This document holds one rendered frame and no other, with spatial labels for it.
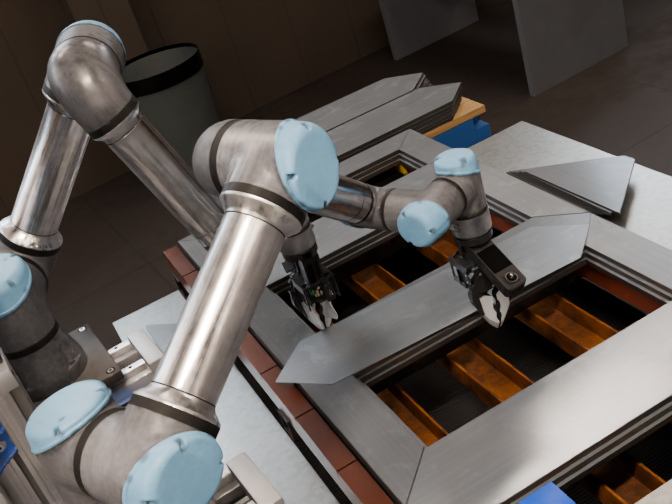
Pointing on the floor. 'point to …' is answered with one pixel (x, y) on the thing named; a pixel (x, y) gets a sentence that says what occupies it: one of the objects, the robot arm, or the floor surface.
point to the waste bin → (173, 94)
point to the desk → (528, 24)
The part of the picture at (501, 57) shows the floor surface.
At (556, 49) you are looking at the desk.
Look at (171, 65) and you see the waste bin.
